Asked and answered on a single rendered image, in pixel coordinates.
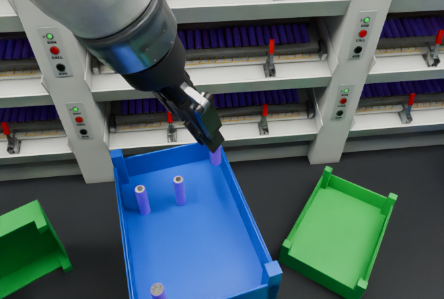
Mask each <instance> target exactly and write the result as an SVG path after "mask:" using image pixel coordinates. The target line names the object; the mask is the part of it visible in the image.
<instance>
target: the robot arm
mask: <svg viewBox="0 0 444 299"><path fill-rule="evenodd" d="M30 1H31V2H32V3H33V4H34V5H36V6H37V7H38V8H39V9H40V10H41V11H42V12H43V13H44V14H45V15H47V16H49V17H50V18H52V19H54V20H56V21H58V22H59V23H61V24H62V25H64V26H65V27H66V28H67V29H69V30H70V31H71V32H72V33H73V35H74V37H76V39H77V40H78V41H79V42H80V43H82V44H83V45H84V46H85V47H86V48H87V49H88V50H89V51H90V52H91V53H92V54H93V55H94V56H95V57H97V59H98V60H99V61H100V62H101V64H102V65H103V64H104V65H105V66H107V67H108V68H110V69H111V70H113V71H114V72H115V74H117V73H118V74H120V75H121V76H122V77H123V78H124V79H125V80H126V82H127V83H128V84H129V85H130V86H131V87H133V88H134V89H136V90H140V91H144V92H152V93H153V94H154V95H155V96H156V97H157V99H158V100H159V101H160V102H161V103H162V104H163V105H164V107H165V108H166V109H167V110H168V112H169V113H171V114H176V116H177V117H178V119H179V120H180V121H183V122H184V121H185V122H184V123H183V124H184V126H185V127H186V129H187V130H188V131H189V132H190V133H191V135H192V136H193V137H194V138H195V140H196V141H197V142H198V144H200V145H201V146H202V145H203V144H204V145H205V146H206V147H207V148H208V150H209V151H210V152H212V153H214V152H215V151H216V150H217V149H218V148H219V146H220V145H221V144H222V142H223V141H224V140H225V139H224V137H223V136H222V134H221V132H220V131H219V129H220V128H221V126H222V123H221V120H220V119H219V116H218V114H217V111H216V109H215V106H214V104H213V100H214V97H213V95H212V94H211V93H208V92H206V93H204V92H202V93H201V94H199V93H198V91H197V90H196V88H195V86H194V84H193V82H192V81H191V80H190V76H189V74H188V73H187V72H186V71H185V70H184V68H185V63H186V50H185V48H184V46H183V44H182V42H181V41H180V38H179V37H178V35H177V23H176V18H175V16H174V14H173V13H172V11H171V9H170V7H169V5H168V3H167V1H166V0H30Z"/></svg>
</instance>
